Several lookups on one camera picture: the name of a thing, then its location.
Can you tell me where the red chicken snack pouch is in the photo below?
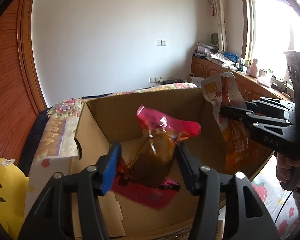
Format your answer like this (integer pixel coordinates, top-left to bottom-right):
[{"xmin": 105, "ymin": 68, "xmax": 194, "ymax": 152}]
[{"xmin": 111, "ymin": 105, "xmax": 201, "ymax": 210}]

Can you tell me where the orange chicken leg pouch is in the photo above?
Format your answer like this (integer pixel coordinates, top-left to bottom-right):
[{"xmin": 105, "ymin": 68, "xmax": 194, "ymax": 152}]
[{"xmin": 202, "ymin": 72, "xmax": 259, "ymax": 173}]

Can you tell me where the person right hand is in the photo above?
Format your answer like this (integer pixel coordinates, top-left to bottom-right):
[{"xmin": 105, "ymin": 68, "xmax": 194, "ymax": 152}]
[{"xmin": 276, "ymin": 153, "xmax": 300, "ymax": 187}]

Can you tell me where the pink bottle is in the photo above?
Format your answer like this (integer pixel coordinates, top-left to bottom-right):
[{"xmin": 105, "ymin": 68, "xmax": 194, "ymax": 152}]
[{"xmin": 249, "ymin": 58, "xmax": 259, "ymax": 78}]

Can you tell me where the brown cardboard box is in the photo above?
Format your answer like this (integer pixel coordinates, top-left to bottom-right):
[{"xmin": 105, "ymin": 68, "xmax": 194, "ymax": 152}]
[{"xmin": 19, "ymin": 83, "xmax": 272, "ymax": 239}]

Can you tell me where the wooden window cabinet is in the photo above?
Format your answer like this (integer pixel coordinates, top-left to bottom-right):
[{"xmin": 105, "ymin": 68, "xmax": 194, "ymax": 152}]
[{"xmin": 191, "ymin": 56, "xmax": 290, "ymax": 101}]

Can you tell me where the floral blanket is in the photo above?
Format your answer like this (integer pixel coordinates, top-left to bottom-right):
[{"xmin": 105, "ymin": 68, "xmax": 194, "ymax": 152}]
[{"xmin": 32, "ymin": 82, "xmax": 204, "ymax": 164}]

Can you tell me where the strawberry print white bedsheet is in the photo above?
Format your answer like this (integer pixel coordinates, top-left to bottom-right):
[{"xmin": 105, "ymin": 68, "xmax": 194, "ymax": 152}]
[{"xmin": 251, "ymin": 153, "xmax": 300, "ymax": 239}]

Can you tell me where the clutter on cabinet top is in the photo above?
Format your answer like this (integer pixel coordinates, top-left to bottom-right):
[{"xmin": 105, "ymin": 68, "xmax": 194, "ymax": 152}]
[{"xmin": 193, "ymin": 42, "xmax": 237, "ymax": 69}]

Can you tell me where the window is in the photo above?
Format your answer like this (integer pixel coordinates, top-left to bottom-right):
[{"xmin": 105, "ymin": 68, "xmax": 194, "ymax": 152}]
[{"xmin": 243, "ymin": 0, "xmax": 300, "ymax": 83}]

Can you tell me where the yellow plush toy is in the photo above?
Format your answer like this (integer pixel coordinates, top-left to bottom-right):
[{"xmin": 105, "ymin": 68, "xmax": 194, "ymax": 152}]
[{"xmin": 0, "ymin": 158, "xmax": 29, "ymax": 239}]

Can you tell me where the wooden louvered wardrobe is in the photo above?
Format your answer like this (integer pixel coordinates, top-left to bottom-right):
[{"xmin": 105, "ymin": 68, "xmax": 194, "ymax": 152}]
[{"xmin": 0, "ymin": 0, "xmax": 46, "ymax": 160}]

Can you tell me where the patterned curtain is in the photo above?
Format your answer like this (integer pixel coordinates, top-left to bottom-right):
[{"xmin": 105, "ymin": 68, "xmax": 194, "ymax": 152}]
[{"xmin": 213, "ymin": 0, "xmax": 228, "ymax": 53}]

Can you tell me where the wall power strip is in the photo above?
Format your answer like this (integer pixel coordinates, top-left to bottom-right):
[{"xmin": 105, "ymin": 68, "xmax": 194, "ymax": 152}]
[{"xmin": 149, "ymin": 76, "xmax": 173, "ymax": 83}]

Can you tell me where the white wall switch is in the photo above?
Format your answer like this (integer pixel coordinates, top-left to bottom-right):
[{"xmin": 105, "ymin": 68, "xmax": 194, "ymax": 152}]
[{"xmin": 155, "ymin": 40, "xmax": 167, "ymax": 46}]

